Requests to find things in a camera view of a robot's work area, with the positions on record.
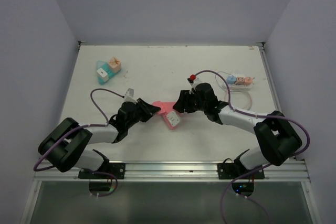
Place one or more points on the white cube plug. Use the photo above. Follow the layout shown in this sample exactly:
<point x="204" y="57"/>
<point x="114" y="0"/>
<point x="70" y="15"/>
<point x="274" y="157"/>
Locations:
<point x="102" y="74"/>

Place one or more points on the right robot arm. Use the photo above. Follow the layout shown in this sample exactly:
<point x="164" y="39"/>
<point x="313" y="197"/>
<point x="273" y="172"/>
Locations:
<point x="276" y="138"/>

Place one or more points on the pink cube plug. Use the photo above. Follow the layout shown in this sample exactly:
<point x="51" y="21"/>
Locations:
<point x="248" y="81"/>
<point x="240" y="80"/>

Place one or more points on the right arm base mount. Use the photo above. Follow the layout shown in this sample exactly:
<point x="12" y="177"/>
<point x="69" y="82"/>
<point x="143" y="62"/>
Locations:
<point x="230" y="170"/>

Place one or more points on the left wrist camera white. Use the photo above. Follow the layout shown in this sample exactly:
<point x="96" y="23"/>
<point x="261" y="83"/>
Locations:
<point x="129" y="96"/>

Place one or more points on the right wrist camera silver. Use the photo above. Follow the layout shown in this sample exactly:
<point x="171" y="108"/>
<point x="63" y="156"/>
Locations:
<point x="194" y="80"/>

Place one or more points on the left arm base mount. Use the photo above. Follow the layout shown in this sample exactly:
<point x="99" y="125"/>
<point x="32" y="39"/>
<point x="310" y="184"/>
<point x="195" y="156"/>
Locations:
<point x="110" y="170"/>

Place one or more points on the teal triangular socket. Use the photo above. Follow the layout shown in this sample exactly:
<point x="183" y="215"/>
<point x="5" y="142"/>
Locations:
<point x="107" y="70"/>

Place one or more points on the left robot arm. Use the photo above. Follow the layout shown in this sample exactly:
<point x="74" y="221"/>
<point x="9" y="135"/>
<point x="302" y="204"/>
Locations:
<point x="65" y="146"/>

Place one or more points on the orange cube plug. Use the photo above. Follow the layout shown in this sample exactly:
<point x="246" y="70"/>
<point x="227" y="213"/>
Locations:
<point x="114" y="65"/>

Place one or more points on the white square plug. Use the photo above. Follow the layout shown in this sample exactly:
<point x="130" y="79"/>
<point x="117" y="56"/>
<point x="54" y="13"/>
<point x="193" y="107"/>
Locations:
<point x="173" y="118"/>

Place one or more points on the white power strip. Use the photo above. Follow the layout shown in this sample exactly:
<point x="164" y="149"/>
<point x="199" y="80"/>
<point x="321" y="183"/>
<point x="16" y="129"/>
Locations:
<point x="234" y="87"/>

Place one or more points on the aluminium table rail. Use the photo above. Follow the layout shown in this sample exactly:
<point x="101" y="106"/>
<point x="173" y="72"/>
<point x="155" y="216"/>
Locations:
<point x="203" y="171"/>

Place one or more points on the pink triangular socket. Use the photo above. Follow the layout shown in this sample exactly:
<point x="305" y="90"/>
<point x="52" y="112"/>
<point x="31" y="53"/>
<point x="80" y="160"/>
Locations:
<point x="166" y="107"/>

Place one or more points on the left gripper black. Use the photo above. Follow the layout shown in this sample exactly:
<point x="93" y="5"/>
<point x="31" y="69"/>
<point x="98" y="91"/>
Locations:
<point x="148" y="110"/>

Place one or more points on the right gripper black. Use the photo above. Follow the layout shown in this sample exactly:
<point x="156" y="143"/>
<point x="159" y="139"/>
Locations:
<point x="183" y="102"/>

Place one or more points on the blue cube plug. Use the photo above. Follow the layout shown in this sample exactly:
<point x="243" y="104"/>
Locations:
<point x="231" y="79"/>

